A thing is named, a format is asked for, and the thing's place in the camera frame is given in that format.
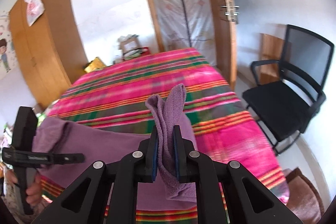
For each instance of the wooden wardrobe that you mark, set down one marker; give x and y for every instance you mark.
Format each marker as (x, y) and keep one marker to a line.
(50, 53)

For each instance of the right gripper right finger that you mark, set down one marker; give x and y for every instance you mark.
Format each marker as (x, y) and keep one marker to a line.
(226, 193)

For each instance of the purple fleece garment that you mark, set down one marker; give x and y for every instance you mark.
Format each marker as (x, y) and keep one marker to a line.
(166, 193)

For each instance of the black mesh office chair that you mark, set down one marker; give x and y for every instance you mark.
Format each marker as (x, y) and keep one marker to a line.
(285, 107)

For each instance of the cartoon wall sticker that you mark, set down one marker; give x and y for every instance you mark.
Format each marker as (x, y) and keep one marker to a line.
(9, 59)

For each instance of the red basket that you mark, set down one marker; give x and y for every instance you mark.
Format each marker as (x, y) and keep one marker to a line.
(136, 52)

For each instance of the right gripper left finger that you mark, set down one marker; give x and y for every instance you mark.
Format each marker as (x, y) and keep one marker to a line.
(106, 193)

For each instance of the brown fuzzy blanket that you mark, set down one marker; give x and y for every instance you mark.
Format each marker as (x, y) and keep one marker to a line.
(304, 199)

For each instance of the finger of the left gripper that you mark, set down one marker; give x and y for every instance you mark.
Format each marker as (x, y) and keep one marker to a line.
(69, 158)

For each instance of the plastic covered door screen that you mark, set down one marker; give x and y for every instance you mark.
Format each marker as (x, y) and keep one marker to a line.
(184, 23)

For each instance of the white red plastic bag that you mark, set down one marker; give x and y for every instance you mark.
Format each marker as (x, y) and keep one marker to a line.
(35, 8)

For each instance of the wooden door with handle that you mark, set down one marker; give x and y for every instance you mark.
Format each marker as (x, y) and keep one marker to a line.
(225, 38)

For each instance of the yellow box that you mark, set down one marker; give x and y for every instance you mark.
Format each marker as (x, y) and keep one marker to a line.
(95, 65)

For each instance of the glass top side table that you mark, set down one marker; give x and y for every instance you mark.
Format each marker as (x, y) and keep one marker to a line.
(41, 115)

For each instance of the wooden board against wall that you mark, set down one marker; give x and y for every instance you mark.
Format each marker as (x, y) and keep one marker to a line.
(271, 50)

